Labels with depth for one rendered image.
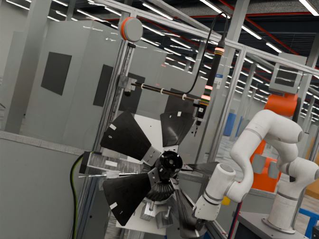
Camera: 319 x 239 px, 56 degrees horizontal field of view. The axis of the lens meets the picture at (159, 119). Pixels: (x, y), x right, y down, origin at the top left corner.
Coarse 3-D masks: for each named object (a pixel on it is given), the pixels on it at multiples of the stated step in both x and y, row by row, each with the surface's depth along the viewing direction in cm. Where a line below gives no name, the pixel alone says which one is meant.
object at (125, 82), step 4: (120, 76) 190; (124, 76) 188; (120, 80) 190; (124, 80) 187; (128, 80) 185; (132, 80) 187; (136, 80) 189; (120, 84) 189; (124, 84) 186; (128, 84) 185; (128, 88) 186; (132, 88) 189
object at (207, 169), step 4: (188, 164) 155; (192, 164) 158; (196, 164) 160; (200, 164) 161; (204, 164) 162; (208, 164) 163; (212, 164) 164; (216, 164) 165; (192, 168) 150; (196, 168) 150; (200, 168) 153; (204, 168) 154; (208, 168) 156; (212, 168) 158; (200, 172) 148; (204, 172) 149; (208, 172) 151; (212, 172) 152
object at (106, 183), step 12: (108, 180) 129; (120, 180) 131; (132, 180) 134; (144, 180) 138; (108, 192) 128; (120, 192) 131; (132, 192) 134; (144, 192) 140; (108, 204) 128; (120, 204) 131; (132, 204) 135; (120, 216) 130
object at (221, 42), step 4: (224, 36) 145; (220, 40) 145; (224, 40) 145; (220, 44) 144; (224, 44) 145; (200, 104) 148; (200, 108) 147; (204, 108) 147; (200, 112) 147; (204, 112) 147; (200, 116) 147; (196, 124) 148; (200, 124) 148
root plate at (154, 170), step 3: (156, 168) 143; (150, 171) 141; (153, 171) 142; (156, 171) 143; (150, 174) 141; (156, 174) 144; (150, 177) 142; (156, 177) 144; (150, 180) 142; (153, 180) 144; (156, 180) 145; (150, 183) 143; (153, 183) 144; (156, 183) 145
